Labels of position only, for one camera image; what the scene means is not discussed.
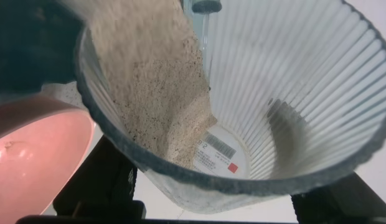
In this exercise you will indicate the beige speckled powder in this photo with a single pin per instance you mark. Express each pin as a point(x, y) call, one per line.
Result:
point(149, 77)

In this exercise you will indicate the ribbed translucent plastic cup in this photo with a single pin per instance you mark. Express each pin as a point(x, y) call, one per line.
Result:
point(305, 62)

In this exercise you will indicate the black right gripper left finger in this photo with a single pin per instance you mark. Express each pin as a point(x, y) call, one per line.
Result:
point(96, 186)

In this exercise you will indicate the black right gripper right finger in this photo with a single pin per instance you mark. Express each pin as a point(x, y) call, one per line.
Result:
point(351, 205)

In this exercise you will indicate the pink ribbed bowl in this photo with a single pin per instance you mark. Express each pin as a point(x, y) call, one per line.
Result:
point(40, 161)

